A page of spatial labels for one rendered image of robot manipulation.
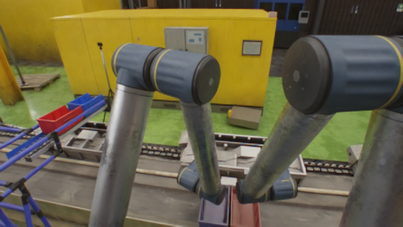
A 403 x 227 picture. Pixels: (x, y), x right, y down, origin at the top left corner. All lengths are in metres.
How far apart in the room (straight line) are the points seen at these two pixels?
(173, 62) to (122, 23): 3.52
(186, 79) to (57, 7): 8.28
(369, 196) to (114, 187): 0.75
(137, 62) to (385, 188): 0.73
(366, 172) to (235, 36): 3.15
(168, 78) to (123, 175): 0.39
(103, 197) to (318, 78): 0.75
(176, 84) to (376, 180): 0.55
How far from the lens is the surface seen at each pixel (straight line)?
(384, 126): 0.59
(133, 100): 0.70
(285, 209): 1.78
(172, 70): 0.57
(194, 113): 0.64
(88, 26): 4.47
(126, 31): 4.06
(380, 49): 0.45
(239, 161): 1.78
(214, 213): 1.66
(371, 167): 0.64
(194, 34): 3.40
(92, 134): 2.22
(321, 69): 0.37
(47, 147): 1.78
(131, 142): 0.74
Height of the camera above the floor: 2.16
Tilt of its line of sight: 28 degrees down
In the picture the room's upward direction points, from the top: straight up
